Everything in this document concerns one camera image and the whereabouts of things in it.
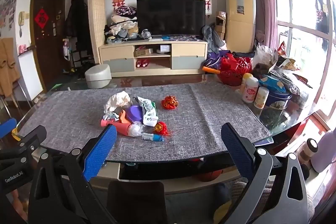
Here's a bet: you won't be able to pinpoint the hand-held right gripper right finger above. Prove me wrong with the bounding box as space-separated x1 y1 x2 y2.
221 123 308 224

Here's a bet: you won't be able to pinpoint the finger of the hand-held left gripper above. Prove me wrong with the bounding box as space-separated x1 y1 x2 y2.
0 118 17 139
0 125 48 161

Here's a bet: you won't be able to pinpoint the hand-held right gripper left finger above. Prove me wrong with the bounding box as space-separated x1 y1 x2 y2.
28 124 118 224

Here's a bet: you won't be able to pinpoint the orange plastic piece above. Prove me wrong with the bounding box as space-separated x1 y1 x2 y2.
119 109 132 123

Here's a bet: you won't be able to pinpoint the purple plastic lid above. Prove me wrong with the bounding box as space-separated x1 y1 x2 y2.
126 105 144 124

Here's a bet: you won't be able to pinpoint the coral red tube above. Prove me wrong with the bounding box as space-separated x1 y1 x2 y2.
100 119 132 136

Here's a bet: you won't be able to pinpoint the orange basketball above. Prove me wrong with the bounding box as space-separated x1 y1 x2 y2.
196 169 223 182

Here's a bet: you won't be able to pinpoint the grey woven table mat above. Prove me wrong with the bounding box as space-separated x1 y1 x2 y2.
16 84 231 164
189 81 271 155

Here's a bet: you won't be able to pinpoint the large crumpled white paper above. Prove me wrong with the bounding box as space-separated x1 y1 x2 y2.
104 91 132 113

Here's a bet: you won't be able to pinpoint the small blue white tube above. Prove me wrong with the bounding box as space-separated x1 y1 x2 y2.
142 133 164 142

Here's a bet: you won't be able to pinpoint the white yellow label bottle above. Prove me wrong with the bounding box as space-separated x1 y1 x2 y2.
254 87 270 109

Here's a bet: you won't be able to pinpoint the white board easel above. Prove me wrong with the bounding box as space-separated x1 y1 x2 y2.
17 46 44 102

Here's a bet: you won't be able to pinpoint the round blue tin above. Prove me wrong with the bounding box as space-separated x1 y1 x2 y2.
259 90 292 130

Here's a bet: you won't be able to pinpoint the black chair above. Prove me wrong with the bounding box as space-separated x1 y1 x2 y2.
107 180 168 224

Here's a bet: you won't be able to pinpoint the white pink label bottle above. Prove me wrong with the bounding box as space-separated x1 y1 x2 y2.
241 77 259 104

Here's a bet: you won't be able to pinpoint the brown coat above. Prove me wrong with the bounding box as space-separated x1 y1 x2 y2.
0 38 21 96

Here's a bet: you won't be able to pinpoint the white green snack wrapper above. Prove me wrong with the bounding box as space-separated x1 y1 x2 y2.
137 96 159 127

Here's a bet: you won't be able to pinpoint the red round ornament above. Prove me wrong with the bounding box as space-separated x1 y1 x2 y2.
153 121 174 136

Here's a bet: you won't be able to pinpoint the yellow cap bottle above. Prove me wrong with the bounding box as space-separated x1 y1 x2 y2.
240 73 254 94

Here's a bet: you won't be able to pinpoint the blue snack packet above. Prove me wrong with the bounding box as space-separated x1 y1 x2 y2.
259 75 286 93

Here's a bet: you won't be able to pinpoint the white round stool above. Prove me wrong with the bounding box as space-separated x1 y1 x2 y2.
84 64 112 89

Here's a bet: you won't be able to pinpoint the red plastic basket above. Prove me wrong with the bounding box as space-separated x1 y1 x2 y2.
217 55 252 86

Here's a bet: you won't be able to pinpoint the crumpled red orange wrapper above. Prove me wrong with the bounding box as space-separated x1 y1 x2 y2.
161 95 179 110

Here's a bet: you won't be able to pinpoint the brown wooden door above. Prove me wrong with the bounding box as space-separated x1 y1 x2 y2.
29 0 69 92

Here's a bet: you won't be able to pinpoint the lavender bottle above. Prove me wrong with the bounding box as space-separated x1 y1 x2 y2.
311 130 336 173

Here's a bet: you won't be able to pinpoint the pile of snack bags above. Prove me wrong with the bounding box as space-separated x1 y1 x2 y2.
270 42 313 101

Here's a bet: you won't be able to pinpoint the purple bag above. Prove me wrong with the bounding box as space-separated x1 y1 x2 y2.
203 51 231 68

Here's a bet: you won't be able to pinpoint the white plastic bag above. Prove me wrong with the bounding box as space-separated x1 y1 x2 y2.
253 43 275 69

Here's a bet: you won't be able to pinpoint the beige television cabinet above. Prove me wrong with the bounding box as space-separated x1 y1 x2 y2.
99 40 208 80

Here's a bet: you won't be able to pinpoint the boxes in cabinet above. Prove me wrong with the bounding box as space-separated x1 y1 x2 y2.
134 46 154 57

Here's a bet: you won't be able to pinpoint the red diamond door decoration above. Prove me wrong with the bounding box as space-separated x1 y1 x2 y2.
34 9 49 29

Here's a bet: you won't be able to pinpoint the grey hanging clothing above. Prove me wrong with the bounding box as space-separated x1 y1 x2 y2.
202 25 227 54

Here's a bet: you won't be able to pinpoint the beige standing air conditioner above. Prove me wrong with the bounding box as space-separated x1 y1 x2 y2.
226 0 256 52

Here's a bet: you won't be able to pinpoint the cardboard box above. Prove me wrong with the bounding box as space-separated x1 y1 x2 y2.
215 11 227 41

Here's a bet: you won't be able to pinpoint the dark hanging coats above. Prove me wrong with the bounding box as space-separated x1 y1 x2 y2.
66 0 93 56

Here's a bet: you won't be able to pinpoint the pile of clothes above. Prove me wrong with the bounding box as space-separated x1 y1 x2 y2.
104 6 139 43

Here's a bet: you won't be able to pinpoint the beige folding screen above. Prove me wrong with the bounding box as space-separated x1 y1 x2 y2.
88 0 107 64

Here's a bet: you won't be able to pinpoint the black television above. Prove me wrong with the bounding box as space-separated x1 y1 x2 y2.
136 0 206 37

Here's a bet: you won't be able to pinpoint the beige wall intercom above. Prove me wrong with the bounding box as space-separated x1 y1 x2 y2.
18 11 25 38

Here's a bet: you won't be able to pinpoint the wall photo collage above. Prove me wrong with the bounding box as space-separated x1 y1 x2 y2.
0 0 17 30

